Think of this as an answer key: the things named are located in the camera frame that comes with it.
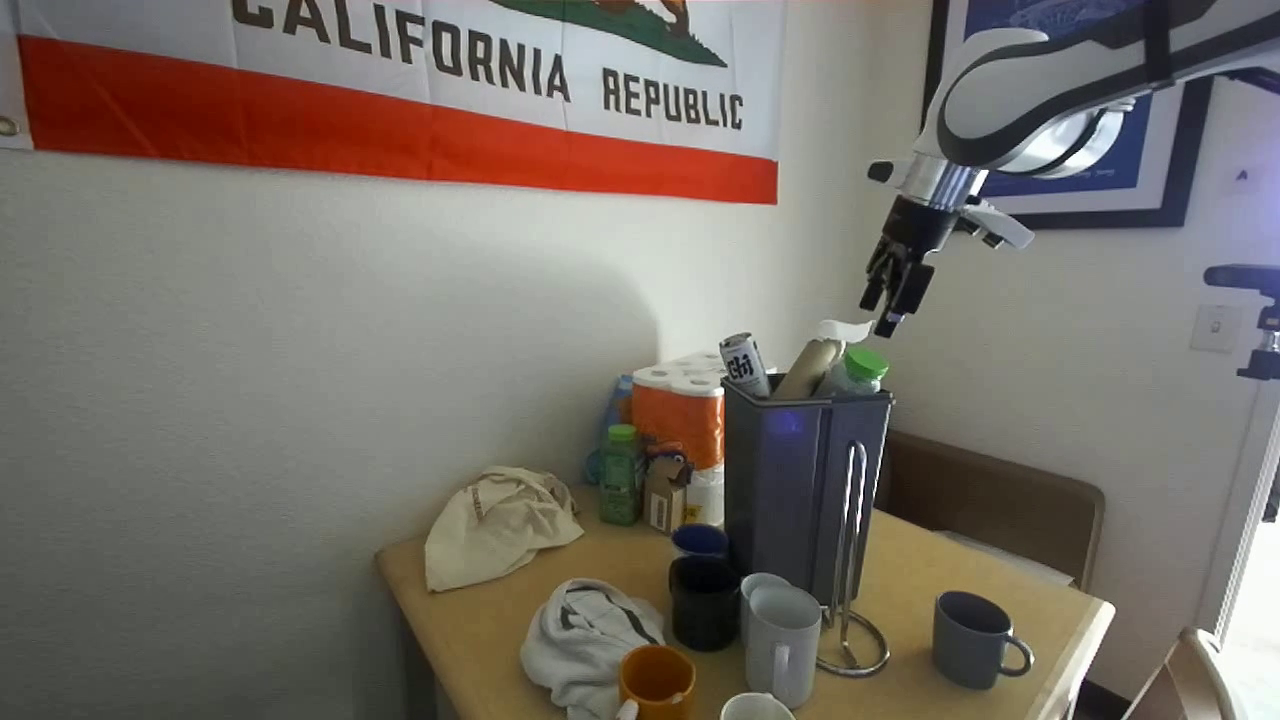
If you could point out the blue bottle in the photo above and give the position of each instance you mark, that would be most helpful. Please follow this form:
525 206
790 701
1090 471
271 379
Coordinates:
607 401

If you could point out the white light switch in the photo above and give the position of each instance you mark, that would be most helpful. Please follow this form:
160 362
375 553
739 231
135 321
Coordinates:
1213 328

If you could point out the small jar with dark label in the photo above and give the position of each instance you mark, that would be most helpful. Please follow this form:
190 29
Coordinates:
666 492

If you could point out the beige cloth bag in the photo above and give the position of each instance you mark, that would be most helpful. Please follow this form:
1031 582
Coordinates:
499 529

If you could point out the black mug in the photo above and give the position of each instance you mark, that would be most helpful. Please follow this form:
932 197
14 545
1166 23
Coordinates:
700 600

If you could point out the orange mug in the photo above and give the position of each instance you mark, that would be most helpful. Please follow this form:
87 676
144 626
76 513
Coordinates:
654 681

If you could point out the green jar lid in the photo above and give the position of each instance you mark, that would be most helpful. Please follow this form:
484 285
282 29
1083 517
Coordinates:
865 367

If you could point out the gray mug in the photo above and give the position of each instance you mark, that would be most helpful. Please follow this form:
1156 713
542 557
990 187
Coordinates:
968 643

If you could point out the brown chair back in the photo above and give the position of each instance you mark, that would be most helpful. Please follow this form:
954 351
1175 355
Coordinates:
1001 502

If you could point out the white mug with blue interior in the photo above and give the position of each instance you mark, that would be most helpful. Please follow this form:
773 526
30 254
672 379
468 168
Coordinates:
696 539

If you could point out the orange paper towel pack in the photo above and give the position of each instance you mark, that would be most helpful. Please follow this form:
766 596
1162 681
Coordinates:
682 427

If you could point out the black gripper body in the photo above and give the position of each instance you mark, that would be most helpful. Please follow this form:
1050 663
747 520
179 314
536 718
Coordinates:
918 235

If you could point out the green plastic bottle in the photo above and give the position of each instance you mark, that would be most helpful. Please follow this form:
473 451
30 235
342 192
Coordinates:
616 476

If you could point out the California Republic flag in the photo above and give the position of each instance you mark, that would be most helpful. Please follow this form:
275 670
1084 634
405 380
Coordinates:
402 93

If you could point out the cardboard paper towel roll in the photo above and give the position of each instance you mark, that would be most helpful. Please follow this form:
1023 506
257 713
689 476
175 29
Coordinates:
804 362

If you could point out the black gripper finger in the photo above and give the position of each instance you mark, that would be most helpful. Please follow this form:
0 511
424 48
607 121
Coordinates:
908 302
877 285

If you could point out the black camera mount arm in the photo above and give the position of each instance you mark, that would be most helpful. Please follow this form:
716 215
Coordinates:
1261 343

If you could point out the white mug with blue print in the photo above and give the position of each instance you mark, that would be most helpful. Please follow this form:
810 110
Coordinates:
752 708

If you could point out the white cloth with dark print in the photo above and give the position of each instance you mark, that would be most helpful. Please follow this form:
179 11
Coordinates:
583 646

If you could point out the tall white mug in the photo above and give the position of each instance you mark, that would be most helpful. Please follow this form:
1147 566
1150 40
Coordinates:
783 643

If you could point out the white can with black label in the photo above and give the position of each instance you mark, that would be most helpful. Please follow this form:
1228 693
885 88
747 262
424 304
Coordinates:
747 362

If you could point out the white chair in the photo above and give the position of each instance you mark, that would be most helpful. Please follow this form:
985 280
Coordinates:
1181 681

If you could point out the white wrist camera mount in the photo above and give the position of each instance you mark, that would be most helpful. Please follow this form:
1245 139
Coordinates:
985 215

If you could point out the clear plastic jar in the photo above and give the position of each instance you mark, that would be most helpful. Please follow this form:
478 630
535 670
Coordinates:
852 380

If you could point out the gray metal bin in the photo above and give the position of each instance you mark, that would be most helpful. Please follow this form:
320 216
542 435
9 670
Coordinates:
800 492

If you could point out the black stereo camera bar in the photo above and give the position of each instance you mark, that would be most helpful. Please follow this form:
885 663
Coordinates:
1245 278

